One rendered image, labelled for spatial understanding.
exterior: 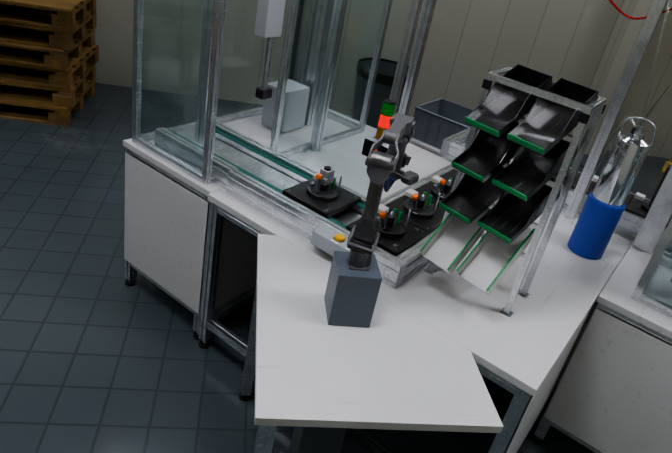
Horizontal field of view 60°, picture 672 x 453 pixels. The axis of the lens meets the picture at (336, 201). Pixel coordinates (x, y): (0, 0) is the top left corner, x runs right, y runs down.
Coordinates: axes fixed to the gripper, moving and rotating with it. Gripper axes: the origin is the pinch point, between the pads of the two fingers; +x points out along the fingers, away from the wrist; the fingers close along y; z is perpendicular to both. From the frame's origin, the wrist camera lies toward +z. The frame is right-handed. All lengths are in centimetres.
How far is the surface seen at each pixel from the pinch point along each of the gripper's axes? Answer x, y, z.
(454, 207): 5.2, -19.8, 14.9
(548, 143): -28, -42, 16
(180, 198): 52, 100, -4
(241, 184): 32, 69, 2
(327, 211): 28.4, 28.3, 9.6
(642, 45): -49, -40, 127
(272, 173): 34, 71, 24
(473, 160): -12.3, -20.1, 18.2
